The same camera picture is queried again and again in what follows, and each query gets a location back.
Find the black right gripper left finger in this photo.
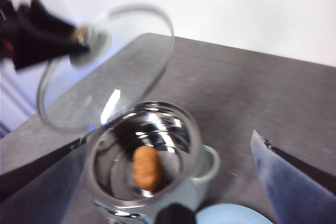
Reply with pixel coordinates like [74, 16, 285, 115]
[0, 137, 106, 224]

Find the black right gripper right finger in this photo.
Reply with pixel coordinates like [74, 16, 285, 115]
[250, 129, 336, 224]

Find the light blue round plate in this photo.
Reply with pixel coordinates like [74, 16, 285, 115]
[195, 202, 266, 224]

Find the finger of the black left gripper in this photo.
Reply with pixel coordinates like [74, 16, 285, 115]
[19, 0, 79, 38]
[14, 30, 90, 71]

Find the pale green electric steamer pot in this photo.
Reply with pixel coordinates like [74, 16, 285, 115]
[86, 102, 221, 224]

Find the brown potato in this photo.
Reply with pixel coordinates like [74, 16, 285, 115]
[132, 145, 162, 190]

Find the glass lid with green knob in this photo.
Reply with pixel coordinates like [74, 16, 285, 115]
[36, 3, 175, 134]

